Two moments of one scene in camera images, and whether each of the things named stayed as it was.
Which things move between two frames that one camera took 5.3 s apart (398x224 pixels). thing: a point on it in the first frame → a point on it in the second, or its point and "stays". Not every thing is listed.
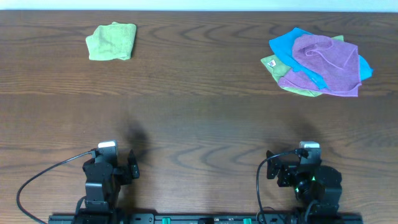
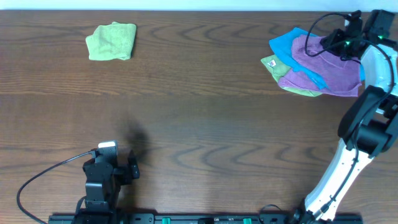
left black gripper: x=127 y=170 stays
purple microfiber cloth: x=337 y=63 stays
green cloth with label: x=278 y=68 stays
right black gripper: x=278 y=171 → x=331 y=41
